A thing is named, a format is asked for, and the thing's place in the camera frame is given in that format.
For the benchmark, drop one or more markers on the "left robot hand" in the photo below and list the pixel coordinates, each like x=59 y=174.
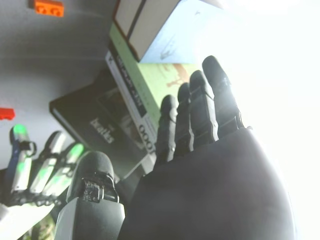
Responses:
x=205 y=190

